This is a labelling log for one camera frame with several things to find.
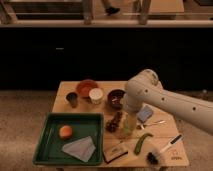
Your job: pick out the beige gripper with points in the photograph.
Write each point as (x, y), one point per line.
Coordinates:
(129, 124)

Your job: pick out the whiteboard eraser black wood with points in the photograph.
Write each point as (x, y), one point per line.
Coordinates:
(114, 152)

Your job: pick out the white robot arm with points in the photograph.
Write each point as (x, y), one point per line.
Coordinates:
(143, 88)

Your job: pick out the white cup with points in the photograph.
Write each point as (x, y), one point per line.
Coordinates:
(96, 95)

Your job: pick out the dark metal cup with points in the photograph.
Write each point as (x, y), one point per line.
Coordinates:
(72, 98)

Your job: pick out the bunch of dark grapes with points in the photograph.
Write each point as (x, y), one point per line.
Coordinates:
(113, 124)

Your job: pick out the blue sponge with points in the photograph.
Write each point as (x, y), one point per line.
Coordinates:
(144, 114)

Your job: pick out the green cucumber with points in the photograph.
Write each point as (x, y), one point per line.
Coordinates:
(139, 143)

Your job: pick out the dark brown bowl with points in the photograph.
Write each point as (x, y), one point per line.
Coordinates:
(114, 98)

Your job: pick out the metal spoon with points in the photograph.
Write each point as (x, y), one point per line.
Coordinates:
(143, 126)

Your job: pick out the wooden table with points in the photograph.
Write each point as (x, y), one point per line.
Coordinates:
(157, 146)

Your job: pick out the grey folded cloth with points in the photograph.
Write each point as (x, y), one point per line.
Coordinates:
(81, 149)

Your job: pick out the orange bowl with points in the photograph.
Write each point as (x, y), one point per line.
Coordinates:
(84, 86)

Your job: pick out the orange fruit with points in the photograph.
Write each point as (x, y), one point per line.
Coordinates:
(66, 132)

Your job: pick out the green plastic tray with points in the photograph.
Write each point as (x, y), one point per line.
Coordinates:
(49, 148)

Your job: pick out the white handled dish brush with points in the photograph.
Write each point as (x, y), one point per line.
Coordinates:
(153, 157)

